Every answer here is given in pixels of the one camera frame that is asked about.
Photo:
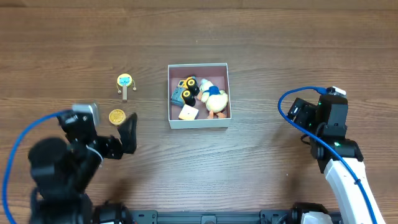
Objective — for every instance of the round yellow wheel toy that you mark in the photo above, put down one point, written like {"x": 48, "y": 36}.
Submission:
{"x": 117, "y": 117}

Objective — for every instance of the colourful puzzle cube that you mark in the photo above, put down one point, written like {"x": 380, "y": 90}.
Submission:
{"x": 188, "y": 113}

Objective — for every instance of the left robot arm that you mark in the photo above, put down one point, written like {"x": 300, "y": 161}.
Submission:
{"x": 62, "y": 170}

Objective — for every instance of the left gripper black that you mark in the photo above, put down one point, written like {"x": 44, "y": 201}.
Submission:
{"x": 109, "y": 146}

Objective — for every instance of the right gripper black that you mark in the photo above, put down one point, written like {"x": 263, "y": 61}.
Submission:
{"x": 301, "y": 110}

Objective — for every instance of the white cardboard box pink inside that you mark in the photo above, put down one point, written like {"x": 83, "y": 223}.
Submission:
{"x": 217, "y": 73}

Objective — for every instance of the plush duck blue scarf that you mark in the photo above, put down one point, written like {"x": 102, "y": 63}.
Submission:
{"x": 215, "y": 100}

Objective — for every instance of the yellow grey toy truck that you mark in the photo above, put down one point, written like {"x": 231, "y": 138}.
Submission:
{"x": 185, "y": 92}

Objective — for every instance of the wooden rattle drum toy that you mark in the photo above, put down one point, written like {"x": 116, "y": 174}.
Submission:
{"x": 124, "y": 81}

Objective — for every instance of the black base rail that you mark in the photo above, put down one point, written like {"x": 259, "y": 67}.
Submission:
{"x": 264, "y": 216}

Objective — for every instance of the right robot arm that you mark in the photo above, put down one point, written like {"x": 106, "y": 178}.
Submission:
{"x": 339, "y": 158}

